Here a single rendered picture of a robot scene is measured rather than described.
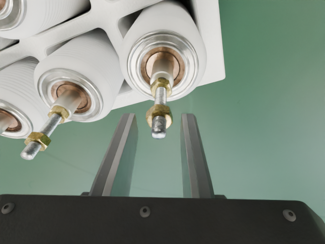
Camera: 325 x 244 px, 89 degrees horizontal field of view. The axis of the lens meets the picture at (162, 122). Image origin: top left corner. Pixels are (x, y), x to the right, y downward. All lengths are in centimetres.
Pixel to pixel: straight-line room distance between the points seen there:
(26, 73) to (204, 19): 26
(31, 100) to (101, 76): 12
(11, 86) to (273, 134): 71
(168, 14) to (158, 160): 63
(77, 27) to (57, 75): 8
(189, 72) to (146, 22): 6
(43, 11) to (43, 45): 10
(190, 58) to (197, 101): 35
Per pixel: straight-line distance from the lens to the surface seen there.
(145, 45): 18
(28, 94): 30
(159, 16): 18
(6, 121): 31
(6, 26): 22
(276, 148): 79
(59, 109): 21
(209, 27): 25
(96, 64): 22
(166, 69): 16
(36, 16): 21
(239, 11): 45
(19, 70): 33
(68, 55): 22
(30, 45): 32
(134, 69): 19
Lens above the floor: 42
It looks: 48 degrees down
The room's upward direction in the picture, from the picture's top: 177 degrees counter-clockwise
